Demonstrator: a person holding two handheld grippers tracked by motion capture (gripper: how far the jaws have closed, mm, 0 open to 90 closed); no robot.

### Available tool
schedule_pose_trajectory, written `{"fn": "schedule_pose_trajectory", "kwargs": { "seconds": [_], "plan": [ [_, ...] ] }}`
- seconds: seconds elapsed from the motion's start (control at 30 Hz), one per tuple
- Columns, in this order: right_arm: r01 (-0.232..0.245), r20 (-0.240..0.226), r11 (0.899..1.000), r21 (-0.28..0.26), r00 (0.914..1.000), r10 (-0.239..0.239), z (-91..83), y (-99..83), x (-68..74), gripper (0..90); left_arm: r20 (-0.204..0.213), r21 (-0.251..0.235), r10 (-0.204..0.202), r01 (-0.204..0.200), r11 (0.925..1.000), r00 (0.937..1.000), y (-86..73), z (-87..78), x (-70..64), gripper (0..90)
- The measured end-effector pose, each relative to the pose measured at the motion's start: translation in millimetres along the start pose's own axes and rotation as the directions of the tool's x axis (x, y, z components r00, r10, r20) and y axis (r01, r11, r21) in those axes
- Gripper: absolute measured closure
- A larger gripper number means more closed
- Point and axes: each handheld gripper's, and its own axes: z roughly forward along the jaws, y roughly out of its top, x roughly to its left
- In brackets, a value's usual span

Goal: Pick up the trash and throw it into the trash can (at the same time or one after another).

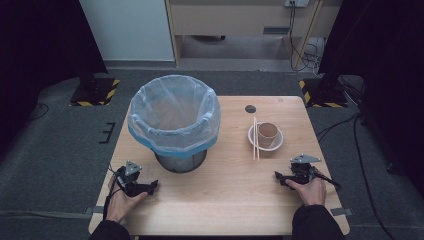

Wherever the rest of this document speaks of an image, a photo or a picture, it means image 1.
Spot white bowl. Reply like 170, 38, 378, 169
247, 121, 285, 153

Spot black floor cable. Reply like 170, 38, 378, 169
29, 102, 50, 122
315, 112, 398, 240

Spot right hand-held gripper cable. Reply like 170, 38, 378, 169
315, 170, 342, 192

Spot wooden chopstick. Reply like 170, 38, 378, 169
252, 116, 257, 161
254, 117, 261, 162

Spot grey tape strip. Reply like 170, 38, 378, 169
84, 205, 105, 216
330, 207, 355, 217

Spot translucent blue bin bag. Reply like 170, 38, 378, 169
127, 74, 222, 160

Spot black stand base striped edge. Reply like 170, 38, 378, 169
69, 76, 121, 107
298, 77, 350, 109

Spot brown paper cup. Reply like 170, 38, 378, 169
257, 122, 280, 150

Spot person's left hand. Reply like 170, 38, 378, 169
105, 177, 149, 224

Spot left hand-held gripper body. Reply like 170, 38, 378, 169
114, 160, 150, 198

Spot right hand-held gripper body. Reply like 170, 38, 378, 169
284, 153, 329, 186

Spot bundle of black cables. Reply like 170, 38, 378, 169
288, 2, 326, 73

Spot person's right hand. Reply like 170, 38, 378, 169
285, 177, 328, 208

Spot left hand-held gripper cable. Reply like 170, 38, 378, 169
102, 163, 123, 220

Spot white partition panel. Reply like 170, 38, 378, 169
78, 0, 176, 62

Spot black curtain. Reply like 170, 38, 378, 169
318, 0, 424, 198
0, 0, 109, 154

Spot wall power outlet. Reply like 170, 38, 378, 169
283, 0, 310, 9

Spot light wooden desk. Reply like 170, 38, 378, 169
165, 0, 344, 69

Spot metal mesh trash bin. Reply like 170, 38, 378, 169
154, 148, 208, 174

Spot hand-held gripper cable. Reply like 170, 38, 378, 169
102, 163, 123, 220
315, 170, 342, 192

